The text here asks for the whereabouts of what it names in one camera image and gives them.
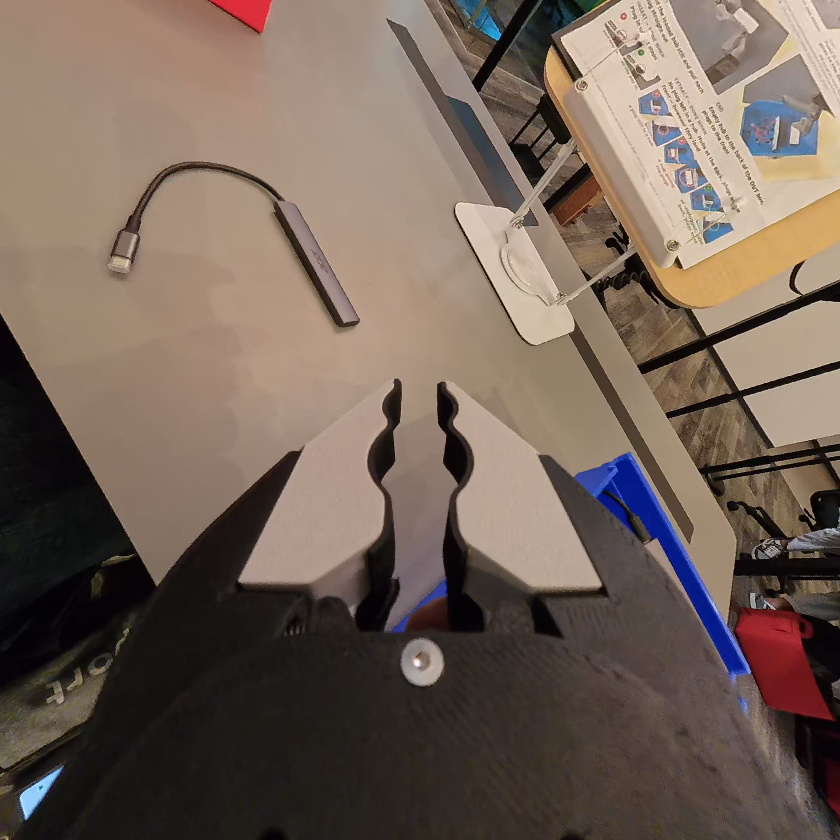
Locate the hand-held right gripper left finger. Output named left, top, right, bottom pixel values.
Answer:
left=238, top=378, right=403, bottom=632

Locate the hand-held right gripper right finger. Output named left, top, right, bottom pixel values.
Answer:
left=436, top=382, right=603, bottom=634

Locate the blue plastic bin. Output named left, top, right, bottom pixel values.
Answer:
left=387, top=451, right=752, bottom=677

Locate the slim grey usb-c hub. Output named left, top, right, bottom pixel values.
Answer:
left=107, top=162, right=361, bottom=329

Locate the red plastic bin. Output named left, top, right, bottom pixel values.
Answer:
left=209, top=0, right=273, bottom=34

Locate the person's right hand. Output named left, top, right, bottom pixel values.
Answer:
left=407, top=597, right=450, bottom=634

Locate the document stand with wooden board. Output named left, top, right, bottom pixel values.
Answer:
left=455, top=0, right=840, bottom=347

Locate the red bag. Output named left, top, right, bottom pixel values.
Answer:
left=734, top=607, right=836, bottom=723

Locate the grey printed bag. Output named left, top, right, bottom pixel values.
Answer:
left=0, top=558, right=158, bottom=772

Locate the phone with lit screen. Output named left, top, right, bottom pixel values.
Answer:
left=18, top=764, right=68, bottom=821

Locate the black floor stand pole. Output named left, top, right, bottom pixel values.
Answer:
left=471, top=0, right=546, bottom=93

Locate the black coiled cable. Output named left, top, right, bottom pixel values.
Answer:
left=594, top=259, right=657, bottom=296

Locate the black wire rack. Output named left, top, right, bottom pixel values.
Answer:
left=511, top=92, right=601, bottom=227

